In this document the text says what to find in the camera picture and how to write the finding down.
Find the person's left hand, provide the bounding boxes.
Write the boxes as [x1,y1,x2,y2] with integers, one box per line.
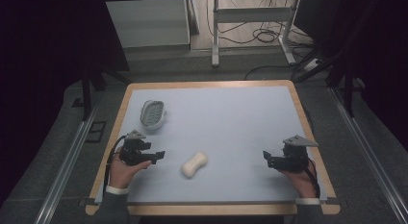
[108,147,153,189]

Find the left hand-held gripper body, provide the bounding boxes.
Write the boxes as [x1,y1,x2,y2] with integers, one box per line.
[118,129,152,167]

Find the white power strip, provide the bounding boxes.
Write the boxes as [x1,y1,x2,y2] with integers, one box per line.
[302,58,322,73]

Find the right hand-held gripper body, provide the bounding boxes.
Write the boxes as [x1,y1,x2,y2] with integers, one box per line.
[271,135,319,173]

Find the white oval soap dish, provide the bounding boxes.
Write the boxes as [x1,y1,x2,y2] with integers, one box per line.
[140,99,167,131]

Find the person's right hand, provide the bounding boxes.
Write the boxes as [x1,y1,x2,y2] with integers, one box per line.
[277,159,319,200]

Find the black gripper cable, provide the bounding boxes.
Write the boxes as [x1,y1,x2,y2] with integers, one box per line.
[103,135,128,194]
[304,160,321,199]

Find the light blue table mat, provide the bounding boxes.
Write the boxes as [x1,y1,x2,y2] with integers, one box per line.
[94,86,328,205]

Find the white metal desk frame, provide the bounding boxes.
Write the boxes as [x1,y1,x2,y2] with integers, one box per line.
[211,0,302,68]

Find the white soap bar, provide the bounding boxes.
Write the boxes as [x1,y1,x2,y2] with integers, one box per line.
[180,151,209,180]

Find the black floor cables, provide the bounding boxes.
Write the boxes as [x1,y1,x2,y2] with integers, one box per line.
[206,0,317,82]

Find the black stand leg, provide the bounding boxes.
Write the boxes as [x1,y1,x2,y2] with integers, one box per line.
[80,68,109,122]
[326,64,355,118]

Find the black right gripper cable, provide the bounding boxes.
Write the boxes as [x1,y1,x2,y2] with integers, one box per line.
[304,160,321,199]

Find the white cabinet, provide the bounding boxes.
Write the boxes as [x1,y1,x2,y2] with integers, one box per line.
[105,0,191,52]

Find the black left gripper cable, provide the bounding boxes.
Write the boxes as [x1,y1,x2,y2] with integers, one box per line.
[103,135,128,194]

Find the aluminium rail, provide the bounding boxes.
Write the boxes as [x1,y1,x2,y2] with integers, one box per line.
[330,87,408,224]
[33,98,101,224]

